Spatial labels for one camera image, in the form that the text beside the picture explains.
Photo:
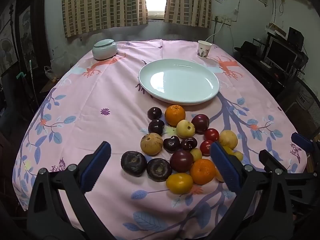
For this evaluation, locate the small yellow plum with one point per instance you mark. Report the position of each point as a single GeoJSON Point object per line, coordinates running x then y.
{"type": "Point", "coordinates": [238, 155]}
{"type": "Point", "coordinates": [196, 154]}

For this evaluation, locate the yellow pear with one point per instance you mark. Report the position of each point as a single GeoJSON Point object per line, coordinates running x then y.
{"type": "Point", "coordinates": [228, 139]}

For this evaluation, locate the pink leaf-print tablecloth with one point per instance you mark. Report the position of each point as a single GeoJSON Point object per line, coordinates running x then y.
{"type": "Point", "coordinates": [100, 92]}

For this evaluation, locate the floral paper cup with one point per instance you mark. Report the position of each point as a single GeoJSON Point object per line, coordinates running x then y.
{"type": "Point", "coordinates": [204, 50]}

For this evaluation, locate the red tomato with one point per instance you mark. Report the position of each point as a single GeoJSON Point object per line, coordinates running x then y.
{"type": "Point", "coordinates": [205, 147]}
{"type": "Point", "coordinates": [212, 135]}

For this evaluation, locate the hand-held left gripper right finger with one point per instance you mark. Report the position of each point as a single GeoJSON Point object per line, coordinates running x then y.
{"type": "Point", "coordinates": [225, 165]}

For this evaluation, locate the white wall power strip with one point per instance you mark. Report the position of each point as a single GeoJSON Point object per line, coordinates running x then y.
{"type": "Point", "coordinates": [225, 20]}

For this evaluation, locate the black speaker box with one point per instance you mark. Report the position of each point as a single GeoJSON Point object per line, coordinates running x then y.
{"type": "Point", "coordinates": [295, 36]}

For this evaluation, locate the black hat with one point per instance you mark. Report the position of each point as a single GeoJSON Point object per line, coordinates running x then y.
{"type": "Point", "coordinates": [247, 47]}

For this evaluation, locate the pale yellow apple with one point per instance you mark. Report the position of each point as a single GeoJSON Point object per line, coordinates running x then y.
{"type": "Point", "coordinates": [185, 129]}

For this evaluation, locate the striped pepino melon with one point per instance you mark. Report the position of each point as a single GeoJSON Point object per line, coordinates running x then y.
{"type": "Point", "coordinates": [151, 144]}

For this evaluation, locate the clear plastic bag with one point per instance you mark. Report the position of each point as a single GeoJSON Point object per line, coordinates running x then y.
{"type": "Point", "coordinates": [50, 74]}

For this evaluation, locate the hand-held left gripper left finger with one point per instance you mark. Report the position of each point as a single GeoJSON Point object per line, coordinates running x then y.
{"type": "Point", "coordinates": [96, 167]}

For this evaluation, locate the striped brown curtain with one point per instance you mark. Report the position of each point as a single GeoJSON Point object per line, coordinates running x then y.
{"type": "Point", "coordinates": [100, 5]}
{"type": "Point", "coordinates": [187, 2]}

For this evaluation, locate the green yellow tomato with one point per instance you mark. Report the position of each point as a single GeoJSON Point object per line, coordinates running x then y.
{"type": "Point", "coordinates": [219, 177]}

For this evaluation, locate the computer monitor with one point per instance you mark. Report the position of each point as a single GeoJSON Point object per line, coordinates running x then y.
{"type": "Point", "coordinates": [281, 53]}

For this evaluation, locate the red purple plum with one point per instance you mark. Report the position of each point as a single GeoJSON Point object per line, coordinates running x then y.
{"type": "Point", "coordinates": [200, 122]}
{"type": "Point", "coordinates": [181, 161]}

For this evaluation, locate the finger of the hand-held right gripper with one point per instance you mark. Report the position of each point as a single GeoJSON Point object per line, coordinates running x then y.
{"type": "Point", "coordinates": [301, 140]}
{"type": "Point", "coordinates": [267, 158]}

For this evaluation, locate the pale green lidded jar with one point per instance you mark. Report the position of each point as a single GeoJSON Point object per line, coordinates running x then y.
{"type": "Point", "coordinates": [105, 50]}

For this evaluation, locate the white oval plate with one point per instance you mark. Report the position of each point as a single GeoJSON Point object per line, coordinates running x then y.
{"type": "Point", "coordinates": [178, 80]}

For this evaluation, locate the pale yellow peach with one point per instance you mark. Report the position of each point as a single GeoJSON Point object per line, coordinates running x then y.
{"type": "Point", "coordinates": [230, 149]}

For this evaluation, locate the dark computer desk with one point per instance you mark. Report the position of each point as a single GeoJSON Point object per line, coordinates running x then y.
{"type": "Point", "coordinates": [262, 77]}

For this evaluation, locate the small dark plum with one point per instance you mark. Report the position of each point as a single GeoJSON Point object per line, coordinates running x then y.
{"type": "Point", "coordinates": [154, 113]}
{"type": "Point", "coordinates": [171, 144]}
{"type": "Point", "coordinates": [188, 144]}
{"type": "Point", "coordinates": [156, 127]}

